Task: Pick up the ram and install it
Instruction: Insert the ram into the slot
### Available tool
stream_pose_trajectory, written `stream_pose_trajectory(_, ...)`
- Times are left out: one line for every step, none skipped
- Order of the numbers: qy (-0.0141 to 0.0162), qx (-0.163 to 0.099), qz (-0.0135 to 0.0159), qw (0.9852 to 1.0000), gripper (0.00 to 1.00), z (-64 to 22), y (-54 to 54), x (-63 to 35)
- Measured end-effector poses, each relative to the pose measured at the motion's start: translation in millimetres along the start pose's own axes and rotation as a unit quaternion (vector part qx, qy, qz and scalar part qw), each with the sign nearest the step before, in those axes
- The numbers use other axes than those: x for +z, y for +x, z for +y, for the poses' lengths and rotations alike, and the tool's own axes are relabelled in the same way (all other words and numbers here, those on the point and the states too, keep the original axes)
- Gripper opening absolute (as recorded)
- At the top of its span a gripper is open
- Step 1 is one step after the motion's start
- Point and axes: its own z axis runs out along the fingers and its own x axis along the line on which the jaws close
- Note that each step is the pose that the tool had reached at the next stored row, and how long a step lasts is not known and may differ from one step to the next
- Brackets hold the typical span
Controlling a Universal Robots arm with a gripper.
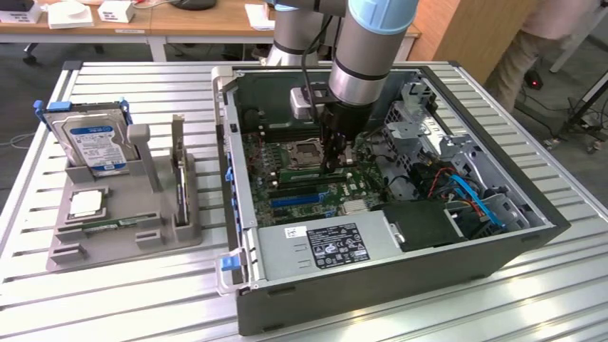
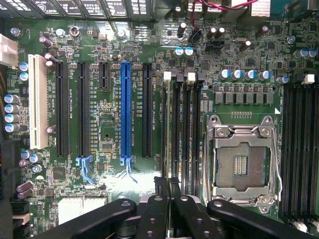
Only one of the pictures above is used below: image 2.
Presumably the metal locking lever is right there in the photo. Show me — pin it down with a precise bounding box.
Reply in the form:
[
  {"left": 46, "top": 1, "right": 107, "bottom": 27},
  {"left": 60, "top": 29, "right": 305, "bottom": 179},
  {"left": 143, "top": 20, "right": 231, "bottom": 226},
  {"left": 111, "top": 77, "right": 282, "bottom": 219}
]
[
  {"left": 203, "top": 116, "right": 218, "bottom": 207},
  {"left": 270, "top": 121, "right": 284, "bottom": 204}
]

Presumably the finned chipset heatsink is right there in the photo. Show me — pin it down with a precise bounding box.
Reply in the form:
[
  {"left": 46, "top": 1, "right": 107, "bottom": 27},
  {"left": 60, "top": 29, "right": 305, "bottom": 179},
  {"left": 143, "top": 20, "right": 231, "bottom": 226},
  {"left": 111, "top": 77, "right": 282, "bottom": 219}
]
[{"left": 57, "top": 195, "right": 108, "bottom": 219}]

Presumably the CPU socket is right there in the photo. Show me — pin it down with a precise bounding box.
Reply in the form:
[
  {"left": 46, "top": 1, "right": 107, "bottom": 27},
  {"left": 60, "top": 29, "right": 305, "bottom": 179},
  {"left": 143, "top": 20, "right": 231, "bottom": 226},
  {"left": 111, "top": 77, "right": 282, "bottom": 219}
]
[{"left": 203, "top": 113, "right": 284, "bottom": 215}]

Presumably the metal socket cover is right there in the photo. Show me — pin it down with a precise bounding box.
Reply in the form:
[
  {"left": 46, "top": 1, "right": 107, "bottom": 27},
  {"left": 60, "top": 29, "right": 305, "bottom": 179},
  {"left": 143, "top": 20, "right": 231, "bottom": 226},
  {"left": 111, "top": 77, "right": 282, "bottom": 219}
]
[{"left": 213, "top": 124, "right": 277, "bottom": 208}]

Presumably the green motherboard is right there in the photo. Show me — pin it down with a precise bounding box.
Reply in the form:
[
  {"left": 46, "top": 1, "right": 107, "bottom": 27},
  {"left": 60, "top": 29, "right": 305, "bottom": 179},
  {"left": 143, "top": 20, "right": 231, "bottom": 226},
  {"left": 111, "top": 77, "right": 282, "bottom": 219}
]
[{"left": 4, "top": 0, "right": 319, "bottom": 239}]

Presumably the blue expansion slot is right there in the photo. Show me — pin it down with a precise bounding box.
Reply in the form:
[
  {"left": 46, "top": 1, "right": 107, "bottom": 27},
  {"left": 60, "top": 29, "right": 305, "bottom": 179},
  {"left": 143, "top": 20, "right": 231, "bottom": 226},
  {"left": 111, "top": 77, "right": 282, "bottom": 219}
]
[{"left": 119, "top": 61, "right": 138, "bottom": 184}]

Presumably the black slot with blue latch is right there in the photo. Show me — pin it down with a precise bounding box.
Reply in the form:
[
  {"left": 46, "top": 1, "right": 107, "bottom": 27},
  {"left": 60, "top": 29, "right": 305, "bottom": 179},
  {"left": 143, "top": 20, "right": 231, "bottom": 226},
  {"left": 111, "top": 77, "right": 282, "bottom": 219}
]
[{"left": 75, "top": 62, "right": 97, "bottom": 185}]

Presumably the short black expansion slot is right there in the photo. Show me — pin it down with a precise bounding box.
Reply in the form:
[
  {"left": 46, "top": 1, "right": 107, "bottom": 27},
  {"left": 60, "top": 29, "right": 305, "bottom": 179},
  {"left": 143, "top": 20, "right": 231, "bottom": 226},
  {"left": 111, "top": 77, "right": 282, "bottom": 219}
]
[{"left": 98, "top": 62, "right": 111, "bottom": 91}]

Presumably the white expansion slot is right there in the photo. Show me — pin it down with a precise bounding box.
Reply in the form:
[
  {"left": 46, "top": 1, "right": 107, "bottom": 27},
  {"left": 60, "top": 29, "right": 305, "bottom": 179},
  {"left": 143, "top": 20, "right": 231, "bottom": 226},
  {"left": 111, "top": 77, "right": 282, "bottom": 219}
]
[{"left": 28, "top": 54, "right": 49, "bottom": 150}]

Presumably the white power connector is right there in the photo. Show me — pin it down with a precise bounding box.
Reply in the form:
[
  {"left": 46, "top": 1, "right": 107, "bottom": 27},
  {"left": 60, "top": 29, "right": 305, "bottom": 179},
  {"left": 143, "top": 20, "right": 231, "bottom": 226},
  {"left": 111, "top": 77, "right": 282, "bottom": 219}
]
[{"left": 0, "top": 33, "right": 19, "bottom": 68}]

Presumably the black open PC case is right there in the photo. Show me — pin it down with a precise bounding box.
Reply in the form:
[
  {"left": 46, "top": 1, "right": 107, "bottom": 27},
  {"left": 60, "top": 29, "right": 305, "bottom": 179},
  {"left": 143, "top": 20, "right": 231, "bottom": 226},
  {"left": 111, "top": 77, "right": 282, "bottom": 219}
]
[{"left": 0, "top": 0, "right": 158, "bottom": 25}]

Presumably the thin red wire pair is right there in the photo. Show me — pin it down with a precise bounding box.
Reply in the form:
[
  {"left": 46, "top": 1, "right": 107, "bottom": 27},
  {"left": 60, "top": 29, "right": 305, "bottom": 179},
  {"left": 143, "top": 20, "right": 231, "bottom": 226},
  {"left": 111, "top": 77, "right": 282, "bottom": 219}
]
[{"left": 190, "top": 0, "right": 259, "bottom": 28}]

